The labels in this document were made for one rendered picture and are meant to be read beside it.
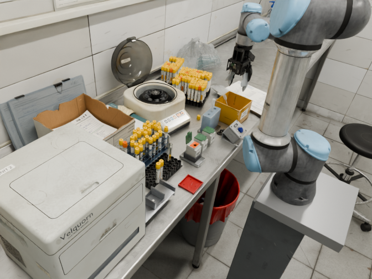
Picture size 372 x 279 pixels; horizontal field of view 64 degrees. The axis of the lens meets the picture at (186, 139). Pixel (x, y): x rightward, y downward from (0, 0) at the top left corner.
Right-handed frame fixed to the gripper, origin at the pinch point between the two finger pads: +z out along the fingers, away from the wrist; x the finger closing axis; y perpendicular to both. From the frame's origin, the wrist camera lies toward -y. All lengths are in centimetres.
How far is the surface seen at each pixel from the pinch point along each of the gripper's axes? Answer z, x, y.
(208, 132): 11.0, 3.1, 25.8
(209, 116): 7.7, -1.0, 19.9
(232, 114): 10.9, 3.3, 6.5
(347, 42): 25, 12, -204
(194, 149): 10.5, 5.2, 39.6
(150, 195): 14, 6, 65
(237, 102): 11.6, -0.7, -6.2
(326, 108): 96, 19, -204
